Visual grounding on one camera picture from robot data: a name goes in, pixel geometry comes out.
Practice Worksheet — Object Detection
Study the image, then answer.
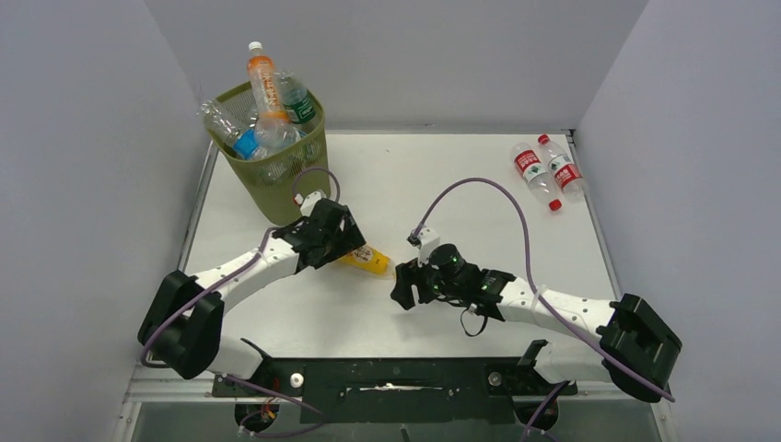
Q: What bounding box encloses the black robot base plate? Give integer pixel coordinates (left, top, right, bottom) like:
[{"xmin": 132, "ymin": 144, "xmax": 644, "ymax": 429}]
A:
[{"xmin": 212, "ymin": 356, "xmax": 554, "ymax": 425}]

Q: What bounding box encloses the red label bottle red cap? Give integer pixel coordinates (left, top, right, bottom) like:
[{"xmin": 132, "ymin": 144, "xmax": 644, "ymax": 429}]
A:
[{"xmin": 511, "ymin": 143, "xmax": 563, "ymax": 212}]

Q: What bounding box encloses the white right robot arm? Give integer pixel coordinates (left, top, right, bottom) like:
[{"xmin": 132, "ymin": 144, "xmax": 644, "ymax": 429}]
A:
[{"xmin": 390, "ymin": 228, "xmax": 682, "ymax": 403}]

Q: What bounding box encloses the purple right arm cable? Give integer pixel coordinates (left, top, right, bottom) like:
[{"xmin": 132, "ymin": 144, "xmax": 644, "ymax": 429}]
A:
[{"xmin": 412, "ymin": 178, "xmax": 677, "ymax": 442}]

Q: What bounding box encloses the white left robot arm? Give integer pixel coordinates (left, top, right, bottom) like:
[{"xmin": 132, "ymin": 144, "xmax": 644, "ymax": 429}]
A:
[{"xmin": 137, "ymin": 191, "xmax": 366, "ymax": 379}]

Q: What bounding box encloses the dark green label bottle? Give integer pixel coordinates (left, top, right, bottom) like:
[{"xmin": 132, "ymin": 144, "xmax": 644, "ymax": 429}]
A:
[{"xmin": 274, "ymin": 71, "xmax": 319, "ymax": 133}]

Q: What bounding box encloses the green plastic mesh bin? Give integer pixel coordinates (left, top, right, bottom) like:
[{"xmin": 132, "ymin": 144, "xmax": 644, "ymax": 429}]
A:
[{"xmin": 209, "ymin": 94, "xmax": 332, "ymax": 225}]

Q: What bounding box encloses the large clear plastic bottle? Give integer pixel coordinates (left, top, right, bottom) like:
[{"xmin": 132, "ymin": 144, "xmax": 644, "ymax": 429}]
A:
[{"xmin": 253, "ymin": 117, "xmax": 302, "ymax": 159}]

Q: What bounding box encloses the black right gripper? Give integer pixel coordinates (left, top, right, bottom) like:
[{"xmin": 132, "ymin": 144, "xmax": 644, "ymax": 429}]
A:
[{"xmin": 393, "ymin": 256, "xmax": 464, "ymax": 310}]

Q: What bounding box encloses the orange label tea bottle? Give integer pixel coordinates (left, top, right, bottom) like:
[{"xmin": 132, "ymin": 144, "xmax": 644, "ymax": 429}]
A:
[{"xmin": 247, "ymin": 41, "xmax": 290, "ymax": 122}]

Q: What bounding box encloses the yellow juice bottle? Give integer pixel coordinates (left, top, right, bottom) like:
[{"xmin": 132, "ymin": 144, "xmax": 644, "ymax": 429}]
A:
[{"xmin": 338, "ymin": 245, "xmax": 395, "ymax": 278}]

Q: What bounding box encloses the blue label water bottle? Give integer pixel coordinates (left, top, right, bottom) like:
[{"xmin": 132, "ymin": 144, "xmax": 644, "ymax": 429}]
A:
[{"xmin": 200, "ymin": 99, "xmax": 259, "ymax": 160}]

